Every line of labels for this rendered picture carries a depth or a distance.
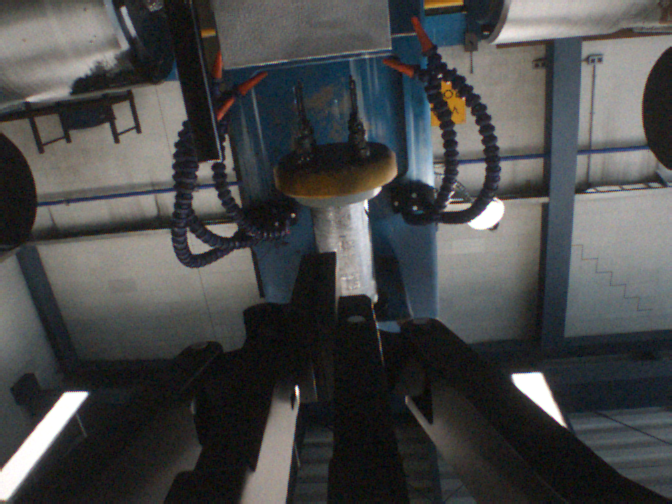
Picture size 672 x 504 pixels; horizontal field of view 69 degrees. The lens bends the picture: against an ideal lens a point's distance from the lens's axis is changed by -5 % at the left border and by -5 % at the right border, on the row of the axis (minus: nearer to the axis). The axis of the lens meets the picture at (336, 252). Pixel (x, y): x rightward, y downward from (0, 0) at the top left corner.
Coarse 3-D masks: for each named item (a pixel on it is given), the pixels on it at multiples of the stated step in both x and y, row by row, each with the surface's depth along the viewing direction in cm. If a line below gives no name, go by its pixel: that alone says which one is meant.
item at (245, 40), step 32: (224, 0) 28; (256, 0) 28; (288, 0) 28; (320, 0) 28; (352, 0) 28; (384, 0) 28; (224, 32) 29; (256, 32) 29; (288, 32) 29; (320, 32) 29; (352, 32) 29; (384, 32) 29; (224, 64) 29; (256, 64) 29
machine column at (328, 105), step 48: (288, 96) 89; (336, 96) 89; (384, 96) 89; (240, 144) 91; (288, 144) 92; (384, 144) 92; (384, 192) 95; (288, 240) 99; (384, 240) 99; (432, 240) 99; (288, 288) 103; (384, 288) 90; (432, 288) 103
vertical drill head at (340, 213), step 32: (352, 96) 66; (352, 128) 68; (288, 160) 73; (320, 160) 71; (352, 160) 69; (384, 160) 69; (288, 192) 70; (320, 192) 67; (352, 192) 67; (320, 224) 75; (352, 224) 74; (352, 256) 76; (352, 288) 78
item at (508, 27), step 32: (480, 0) 61; (512, 0) 53; (544, 0) 54; (576, 0) 54; (608, 0) 54; (640, 0) 54; (480, 32) 65; (512, 32) 59; (544, 32) 59; (576, 32) 60; (608, 32) 61
